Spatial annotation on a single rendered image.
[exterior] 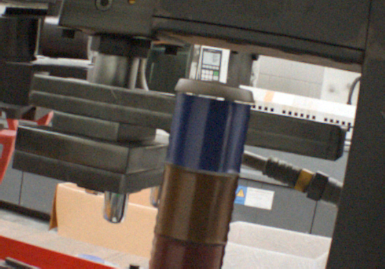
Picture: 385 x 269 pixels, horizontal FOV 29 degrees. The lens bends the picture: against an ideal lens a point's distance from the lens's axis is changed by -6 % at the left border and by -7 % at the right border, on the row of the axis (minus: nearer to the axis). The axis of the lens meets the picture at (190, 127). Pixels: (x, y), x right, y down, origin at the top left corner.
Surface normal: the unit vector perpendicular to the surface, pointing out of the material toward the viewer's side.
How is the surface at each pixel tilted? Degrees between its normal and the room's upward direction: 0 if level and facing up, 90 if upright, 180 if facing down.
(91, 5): 90
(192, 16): 90
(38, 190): 90
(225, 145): 76
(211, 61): 97
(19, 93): 102
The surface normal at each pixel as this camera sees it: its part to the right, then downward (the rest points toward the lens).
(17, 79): -0.19, 0.22
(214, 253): 0.66, -0.10
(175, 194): -0.58, 0.19
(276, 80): -0.32, 0.00
